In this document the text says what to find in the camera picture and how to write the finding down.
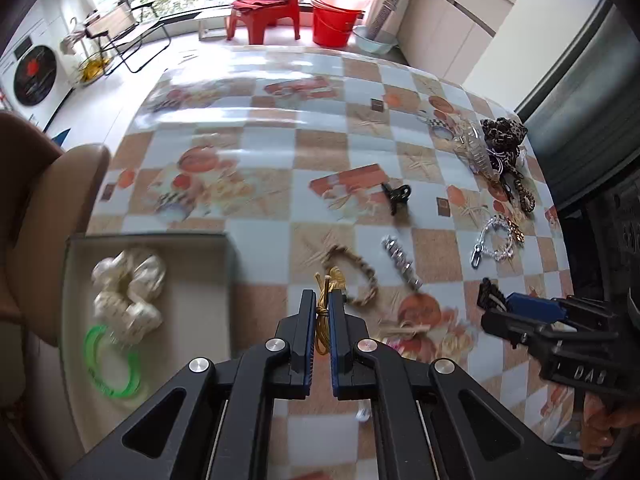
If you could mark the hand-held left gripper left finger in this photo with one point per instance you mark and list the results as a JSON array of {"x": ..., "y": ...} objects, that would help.
[{"x": 310, "y": 330}]

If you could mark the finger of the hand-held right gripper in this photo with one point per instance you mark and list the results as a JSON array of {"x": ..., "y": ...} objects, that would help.
[
  {"x": 530, "y": 307},
  {"x": 510, "y": 330}
]

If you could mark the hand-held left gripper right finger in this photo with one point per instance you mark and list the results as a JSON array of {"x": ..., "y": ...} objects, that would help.
[{"x": 336, "y": 340}]

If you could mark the silver rhinestone hair clip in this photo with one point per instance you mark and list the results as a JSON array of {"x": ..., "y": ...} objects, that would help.
[{"x": 400, "y": 260}]

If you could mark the beige tray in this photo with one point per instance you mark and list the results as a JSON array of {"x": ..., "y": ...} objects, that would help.
[{"x": 200, "y": 300}]

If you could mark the black hair claw clip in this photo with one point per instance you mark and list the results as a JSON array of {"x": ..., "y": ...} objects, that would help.
[{"x": 396, "y": 196}]

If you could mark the person's right hand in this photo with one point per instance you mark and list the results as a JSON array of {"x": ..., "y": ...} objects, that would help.
[{"x": 600, "y": 420}]

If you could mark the small leopard hair clip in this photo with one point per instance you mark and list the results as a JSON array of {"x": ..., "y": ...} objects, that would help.
[{"x": 515, "y": 230}]

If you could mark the clear crystal hair clip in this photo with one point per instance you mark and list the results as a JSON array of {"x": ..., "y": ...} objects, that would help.
[{"x": 477, "y": 155}]

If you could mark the leopard print scrunchie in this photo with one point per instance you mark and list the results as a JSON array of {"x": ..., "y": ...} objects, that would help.
[{"x": 502, "y": 132}]

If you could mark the checkered printed tablecloth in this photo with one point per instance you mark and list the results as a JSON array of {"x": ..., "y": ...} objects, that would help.
[{"x": 280, "y": 150}]

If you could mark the white dotted scrunchie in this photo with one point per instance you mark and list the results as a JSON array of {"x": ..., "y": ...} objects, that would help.
[{"x": 127, "y": 290}]

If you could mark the grey metal door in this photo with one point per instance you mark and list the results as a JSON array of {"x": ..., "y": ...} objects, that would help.
[{"x": 575, "y": 110}]

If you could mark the green plastic bangle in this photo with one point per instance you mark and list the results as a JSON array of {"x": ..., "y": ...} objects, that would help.
[{"x": 97, "y": 340}]

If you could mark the white cabinet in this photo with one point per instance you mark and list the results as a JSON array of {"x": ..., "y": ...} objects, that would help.
[{"x": 450, "y": 25}]

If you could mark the brown leather chair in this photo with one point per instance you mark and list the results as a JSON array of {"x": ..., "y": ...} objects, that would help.
[{"x": 45, "y": 200}]

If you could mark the pale blue basin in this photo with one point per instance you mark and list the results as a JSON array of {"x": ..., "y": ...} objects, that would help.
[{"x": 372, "y": 40}]

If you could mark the red plastic bucket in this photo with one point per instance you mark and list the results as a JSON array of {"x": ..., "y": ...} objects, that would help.
[{"x": 332, "y": 22}]

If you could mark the grey patterned roll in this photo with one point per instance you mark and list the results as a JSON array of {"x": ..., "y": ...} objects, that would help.
[{"x": 380, "y": 17}]

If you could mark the red plastic chair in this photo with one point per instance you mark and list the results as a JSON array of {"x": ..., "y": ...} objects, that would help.
[{"x": 270, "y": 5}]

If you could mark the dark red cloth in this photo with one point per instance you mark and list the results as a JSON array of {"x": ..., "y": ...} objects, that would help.
[{"x": 260, "y": 0}]

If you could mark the white washing machine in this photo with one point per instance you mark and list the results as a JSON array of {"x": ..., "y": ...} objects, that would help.
[{"x": 35, "y": 72}]

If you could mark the black frame folding chair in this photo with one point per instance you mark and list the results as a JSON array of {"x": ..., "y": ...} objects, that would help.
[{"x": 125, "y": 30}]

